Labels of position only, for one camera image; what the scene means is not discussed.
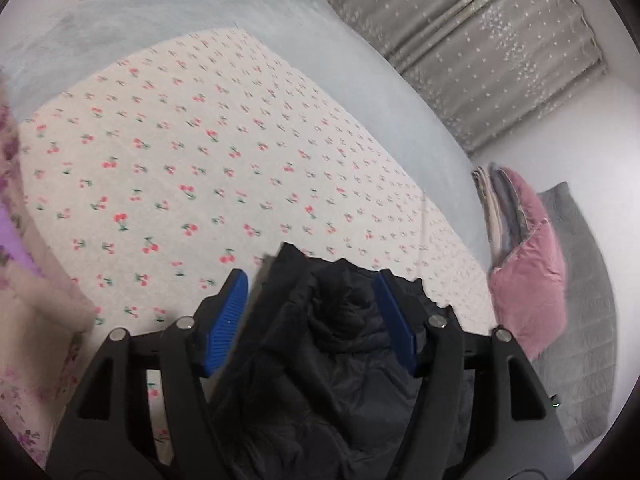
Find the grey star print curtain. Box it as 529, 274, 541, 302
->
305, 0, 608, 156

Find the black quilted jacket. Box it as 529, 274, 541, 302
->
207, 241, 476, 480

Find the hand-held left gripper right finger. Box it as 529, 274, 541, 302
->
372, 269, 573, 480

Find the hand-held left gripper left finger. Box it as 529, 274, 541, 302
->
45, 268, 250, 480

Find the grey quilted pillow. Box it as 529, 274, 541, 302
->
530, 181, 618, 448

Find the light blue plush blanket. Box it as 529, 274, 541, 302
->
0, 0, 493, 281

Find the pink velvet pillow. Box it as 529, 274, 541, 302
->
487, 167, 568, 361

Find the pink floral cloth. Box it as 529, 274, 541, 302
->
0, 75, 98, 461

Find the beige folded blanket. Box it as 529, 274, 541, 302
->
471, 162, 521, 266

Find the purple cloth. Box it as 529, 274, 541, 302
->
0, 207, 38, 278

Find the cherry print bed sheet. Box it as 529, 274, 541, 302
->
17, 27, 496, 466

